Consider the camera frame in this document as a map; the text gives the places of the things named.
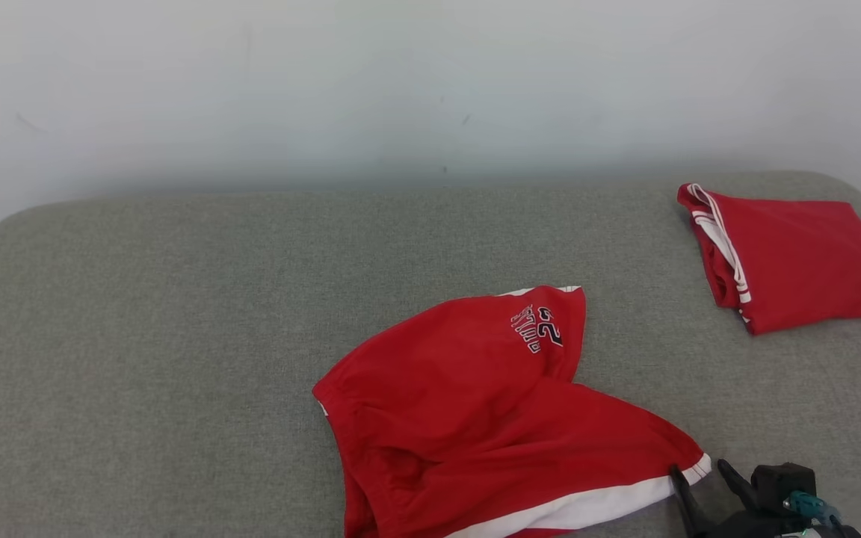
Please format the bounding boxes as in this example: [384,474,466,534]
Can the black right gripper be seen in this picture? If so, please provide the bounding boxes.
[668,460,861,538]

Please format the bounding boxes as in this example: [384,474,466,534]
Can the red basketball shorts white trim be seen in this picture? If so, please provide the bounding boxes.
[312,285,714,538]

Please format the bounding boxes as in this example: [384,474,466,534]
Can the red jersey with white stripes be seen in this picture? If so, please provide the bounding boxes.
[676,182,861,336]

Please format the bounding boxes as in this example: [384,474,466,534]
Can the teal cable connector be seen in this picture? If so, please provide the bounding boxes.
[783,489,844,530]

